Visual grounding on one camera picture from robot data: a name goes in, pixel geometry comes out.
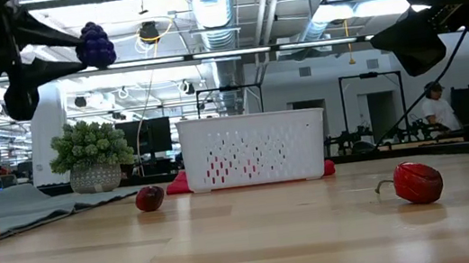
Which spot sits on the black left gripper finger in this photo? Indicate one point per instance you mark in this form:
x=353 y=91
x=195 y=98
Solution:
x=31 y=35
x=22 y=102

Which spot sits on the purple toy grape bunch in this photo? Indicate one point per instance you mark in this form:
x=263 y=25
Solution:
x=95 y=45

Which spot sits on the red bell pepper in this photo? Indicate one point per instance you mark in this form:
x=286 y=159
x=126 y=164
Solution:
x=418 y=182

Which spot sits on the dark red toy cherry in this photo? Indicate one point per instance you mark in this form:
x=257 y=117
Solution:
x=150 y=198

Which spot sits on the white pillar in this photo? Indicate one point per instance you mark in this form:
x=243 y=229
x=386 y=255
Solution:
x=49 y=142

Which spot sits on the person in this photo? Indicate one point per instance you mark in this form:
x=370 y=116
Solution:
x=440 y=113

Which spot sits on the green plant in patterned pot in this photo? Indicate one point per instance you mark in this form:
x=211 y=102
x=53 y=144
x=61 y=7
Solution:
x=89 y=146

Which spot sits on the grey cloth mat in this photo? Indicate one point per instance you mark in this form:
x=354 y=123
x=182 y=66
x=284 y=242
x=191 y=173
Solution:
x=22 y=205

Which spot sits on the black background robot arms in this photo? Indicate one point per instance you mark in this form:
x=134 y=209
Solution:
x=346 y=139

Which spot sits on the black background monitors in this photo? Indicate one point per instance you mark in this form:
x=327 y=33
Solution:
x=144 y=136

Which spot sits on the red cloth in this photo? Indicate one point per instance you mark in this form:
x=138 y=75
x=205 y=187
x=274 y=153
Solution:
x=178 y=186

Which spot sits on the white perforated plastic basket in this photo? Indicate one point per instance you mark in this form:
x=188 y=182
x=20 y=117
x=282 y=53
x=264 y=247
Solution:
x=198 y=131

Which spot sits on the long LED light bar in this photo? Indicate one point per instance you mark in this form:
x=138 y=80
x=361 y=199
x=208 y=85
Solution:
x=229 y=53

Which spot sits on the black background station frame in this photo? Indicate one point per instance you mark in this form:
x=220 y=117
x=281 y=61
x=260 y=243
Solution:
x=369 y=74

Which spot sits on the wide silver ventilation duct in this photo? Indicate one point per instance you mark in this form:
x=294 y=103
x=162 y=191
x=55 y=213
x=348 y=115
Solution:
x=216 y=25

